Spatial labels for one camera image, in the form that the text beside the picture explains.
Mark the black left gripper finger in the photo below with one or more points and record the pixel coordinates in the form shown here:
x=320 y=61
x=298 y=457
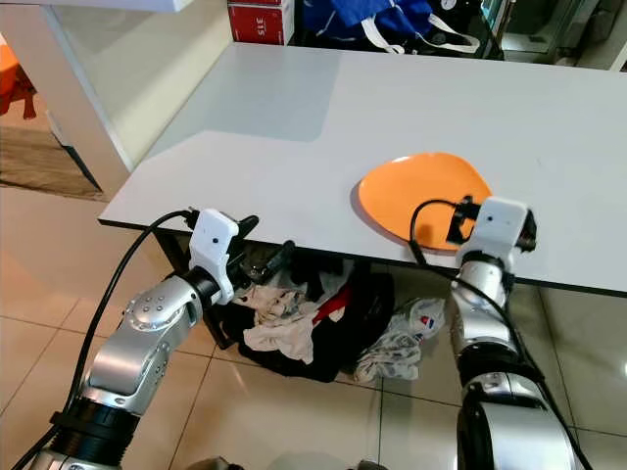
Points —
x=283 y=256
x=250 y=226

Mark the orange plastic plate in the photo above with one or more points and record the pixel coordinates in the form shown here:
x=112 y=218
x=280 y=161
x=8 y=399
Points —
x=411 y=191

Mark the orange plastic bowl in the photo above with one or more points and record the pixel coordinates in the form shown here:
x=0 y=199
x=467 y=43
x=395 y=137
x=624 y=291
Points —
x=7 y=69

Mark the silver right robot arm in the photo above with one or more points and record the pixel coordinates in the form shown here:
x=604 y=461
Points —
x=500 y=392

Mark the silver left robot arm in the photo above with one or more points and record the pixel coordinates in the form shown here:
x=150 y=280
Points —
x=142 y=338

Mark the beige crumpled cloth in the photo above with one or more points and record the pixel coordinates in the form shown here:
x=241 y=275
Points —
x=279 y=328

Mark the red cloth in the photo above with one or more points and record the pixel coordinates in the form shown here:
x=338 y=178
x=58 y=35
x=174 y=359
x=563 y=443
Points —
x=328 y=308

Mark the black garment pile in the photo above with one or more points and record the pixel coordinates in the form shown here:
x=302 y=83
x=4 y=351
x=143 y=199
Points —
x=338 y=333

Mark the white patterned cloth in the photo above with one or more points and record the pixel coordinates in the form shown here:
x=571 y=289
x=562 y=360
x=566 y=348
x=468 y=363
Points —
x=402 y=343

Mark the brown cutlery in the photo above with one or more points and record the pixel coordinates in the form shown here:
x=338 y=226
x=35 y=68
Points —
x=24 y=101

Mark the red cardboard box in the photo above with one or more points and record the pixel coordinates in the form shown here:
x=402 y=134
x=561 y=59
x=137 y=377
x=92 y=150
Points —
x=260 y=3
x=260 y=25

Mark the glass door cabinet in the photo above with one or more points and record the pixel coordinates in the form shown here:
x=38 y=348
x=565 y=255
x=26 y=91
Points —
x=549 y=24

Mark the white counter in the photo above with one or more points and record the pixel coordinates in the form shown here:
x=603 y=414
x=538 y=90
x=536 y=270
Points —
x=98 y=69

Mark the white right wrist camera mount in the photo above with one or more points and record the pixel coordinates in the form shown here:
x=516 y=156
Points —
x=502 y=227

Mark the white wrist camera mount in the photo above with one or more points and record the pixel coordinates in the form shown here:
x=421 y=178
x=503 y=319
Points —
x=214 y=245
x=502 y=227

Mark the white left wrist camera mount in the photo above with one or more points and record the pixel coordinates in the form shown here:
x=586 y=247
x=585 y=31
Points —
x=214 y=245

